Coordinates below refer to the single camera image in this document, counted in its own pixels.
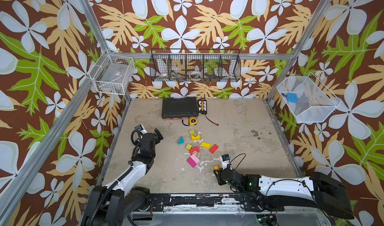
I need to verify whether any teal triangle block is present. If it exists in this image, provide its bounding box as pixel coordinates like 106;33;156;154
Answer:
178;137;185;145

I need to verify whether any magenta block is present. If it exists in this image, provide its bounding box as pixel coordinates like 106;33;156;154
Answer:
187;157;197;168

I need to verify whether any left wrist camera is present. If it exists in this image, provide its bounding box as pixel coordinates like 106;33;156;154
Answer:
135;125;147;135

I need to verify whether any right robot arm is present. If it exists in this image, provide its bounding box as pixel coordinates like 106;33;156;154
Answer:
214;168;355;220

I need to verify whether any blue object in basket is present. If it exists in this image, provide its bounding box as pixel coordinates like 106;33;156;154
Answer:
285;93;299;104

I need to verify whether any black tool case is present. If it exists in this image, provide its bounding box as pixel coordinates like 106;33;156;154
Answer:
162;97;199;120

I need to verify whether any black battery holder box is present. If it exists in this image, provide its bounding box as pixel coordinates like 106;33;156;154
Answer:
198;99;208;115

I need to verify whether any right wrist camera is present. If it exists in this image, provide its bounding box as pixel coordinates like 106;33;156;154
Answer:
221;154;231;170

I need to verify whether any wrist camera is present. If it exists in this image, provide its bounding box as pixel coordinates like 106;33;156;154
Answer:
135;125;147;135
221;154;231;170

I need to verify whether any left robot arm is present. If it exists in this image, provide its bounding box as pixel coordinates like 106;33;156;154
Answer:
80;125;163;226

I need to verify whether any red arch block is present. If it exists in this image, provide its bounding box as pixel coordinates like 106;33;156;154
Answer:
189;147;200;155

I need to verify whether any black wire basket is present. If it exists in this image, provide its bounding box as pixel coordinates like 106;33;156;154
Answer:
149;49;242;82

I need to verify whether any red rectangular block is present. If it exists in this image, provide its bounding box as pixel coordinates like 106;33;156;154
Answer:
209;144;219;154

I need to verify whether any white wire basket left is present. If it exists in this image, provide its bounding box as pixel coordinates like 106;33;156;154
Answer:
90;50;135;96

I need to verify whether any yellow rectangular block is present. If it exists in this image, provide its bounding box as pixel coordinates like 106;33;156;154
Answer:
201;142;211;149

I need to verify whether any white mesh basket right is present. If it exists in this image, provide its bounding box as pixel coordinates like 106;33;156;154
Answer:
277;73;342;124

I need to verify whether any yellow arch block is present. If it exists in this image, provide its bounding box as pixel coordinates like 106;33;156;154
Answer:
191;134;201;141

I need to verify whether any yellow tape measure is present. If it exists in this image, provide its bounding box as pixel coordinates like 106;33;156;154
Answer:
189;118;198;126

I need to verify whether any red cable piece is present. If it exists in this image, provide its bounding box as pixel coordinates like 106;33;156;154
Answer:
205;114;220;127

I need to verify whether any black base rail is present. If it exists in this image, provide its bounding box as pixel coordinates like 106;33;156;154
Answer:
150;193;279;212

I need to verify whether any light pink block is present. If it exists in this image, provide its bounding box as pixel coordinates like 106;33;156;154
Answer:
191;154;200;164

